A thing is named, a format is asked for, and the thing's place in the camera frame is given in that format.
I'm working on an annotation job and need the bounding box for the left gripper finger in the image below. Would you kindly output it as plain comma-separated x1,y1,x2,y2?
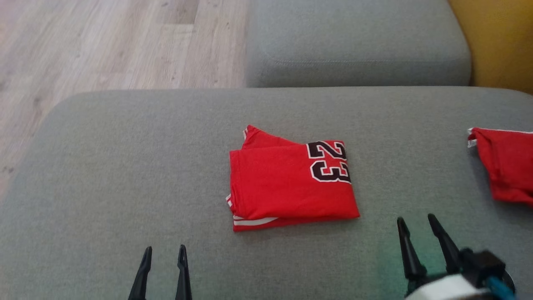
128,246,153,300
175,245,193,300

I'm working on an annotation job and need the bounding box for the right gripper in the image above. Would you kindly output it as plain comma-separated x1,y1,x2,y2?
397,214,517,300

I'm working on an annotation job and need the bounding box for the red garment with white trim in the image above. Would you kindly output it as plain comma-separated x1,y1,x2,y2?
467,127,533,208

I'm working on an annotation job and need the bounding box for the red jersey garment number 23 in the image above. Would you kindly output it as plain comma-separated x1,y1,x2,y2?
226,125,361,232

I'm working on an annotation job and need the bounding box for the large grey sofa seat cushion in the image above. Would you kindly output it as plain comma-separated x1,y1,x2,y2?
0,86,533,300

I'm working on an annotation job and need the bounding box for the yellow pillow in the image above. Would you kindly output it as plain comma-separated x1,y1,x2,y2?
448,0,533,94

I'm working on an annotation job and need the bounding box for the small grey sofa cushion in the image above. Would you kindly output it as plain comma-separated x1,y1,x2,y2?
245,0,472,88

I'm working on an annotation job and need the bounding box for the right black cable blue plug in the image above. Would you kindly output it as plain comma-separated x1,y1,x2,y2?
485,275,517,300

